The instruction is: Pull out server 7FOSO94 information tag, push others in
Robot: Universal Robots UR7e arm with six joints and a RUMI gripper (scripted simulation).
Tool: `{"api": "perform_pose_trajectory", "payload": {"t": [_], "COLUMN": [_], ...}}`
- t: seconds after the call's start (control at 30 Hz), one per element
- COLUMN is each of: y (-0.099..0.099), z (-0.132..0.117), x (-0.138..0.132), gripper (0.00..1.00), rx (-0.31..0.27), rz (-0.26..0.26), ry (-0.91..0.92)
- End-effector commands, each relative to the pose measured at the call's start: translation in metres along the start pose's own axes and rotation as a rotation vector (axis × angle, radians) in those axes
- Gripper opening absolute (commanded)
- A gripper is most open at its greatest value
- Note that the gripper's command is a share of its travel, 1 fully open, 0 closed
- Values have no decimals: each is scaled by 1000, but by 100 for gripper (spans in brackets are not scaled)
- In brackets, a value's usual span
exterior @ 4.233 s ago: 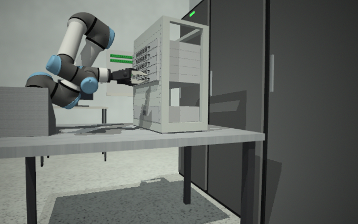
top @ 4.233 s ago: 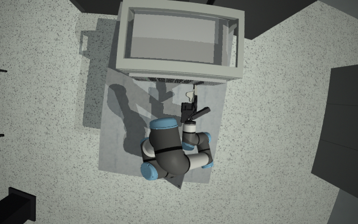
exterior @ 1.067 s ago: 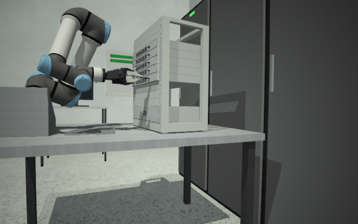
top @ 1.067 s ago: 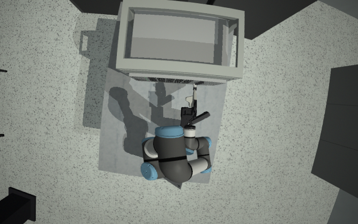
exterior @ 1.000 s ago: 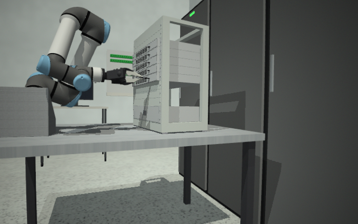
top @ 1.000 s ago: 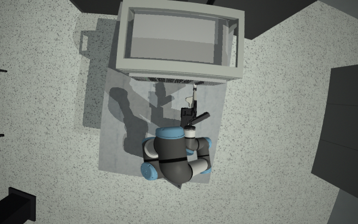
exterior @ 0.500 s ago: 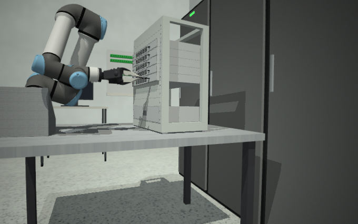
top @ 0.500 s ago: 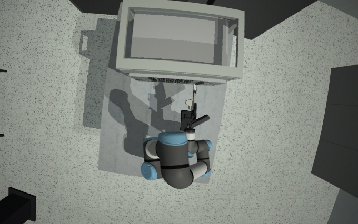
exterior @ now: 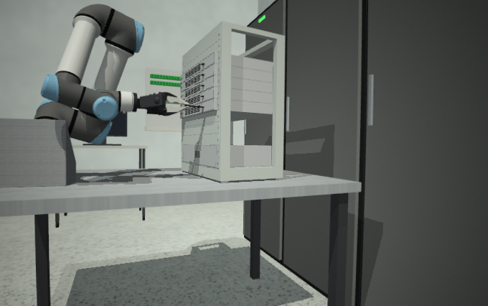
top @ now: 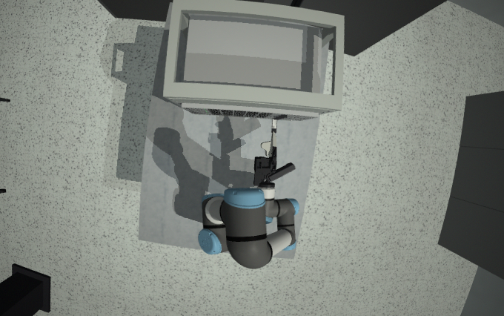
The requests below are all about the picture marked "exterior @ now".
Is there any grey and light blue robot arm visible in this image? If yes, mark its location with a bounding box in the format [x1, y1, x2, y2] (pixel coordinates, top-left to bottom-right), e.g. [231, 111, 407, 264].
[34, 4, 144, 145]

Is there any white server rack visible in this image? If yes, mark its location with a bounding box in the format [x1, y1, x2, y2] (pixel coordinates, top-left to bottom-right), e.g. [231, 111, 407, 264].
[180, 21, 285, 183]

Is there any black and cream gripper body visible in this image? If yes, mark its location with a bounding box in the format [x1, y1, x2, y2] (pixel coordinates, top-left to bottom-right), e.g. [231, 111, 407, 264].
[132, 93, 166, 114]

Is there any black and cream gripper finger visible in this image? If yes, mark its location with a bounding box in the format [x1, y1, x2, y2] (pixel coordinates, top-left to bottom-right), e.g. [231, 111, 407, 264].
[163, 92, 191, 106]
[159, 106, 191, 116]

